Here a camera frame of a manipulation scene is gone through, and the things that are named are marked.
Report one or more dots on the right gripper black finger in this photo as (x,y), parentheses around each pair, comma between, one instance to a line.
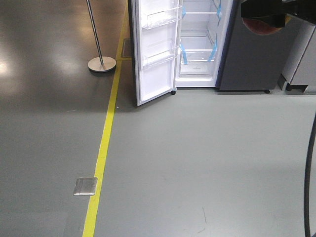
(268,11)

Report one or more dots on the red yellow apple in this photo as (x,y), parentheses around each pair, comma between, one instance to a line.
(259,27)

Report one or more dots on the open white fridge door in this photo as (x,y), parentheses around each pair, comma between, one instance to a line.
(154,31)

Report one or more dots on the metal sign stand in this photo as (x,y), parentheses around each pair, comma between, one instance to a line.
(100,64)

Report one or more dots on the metal floor outlet plate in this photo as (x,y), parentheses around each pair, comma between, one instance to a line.
(85,186)

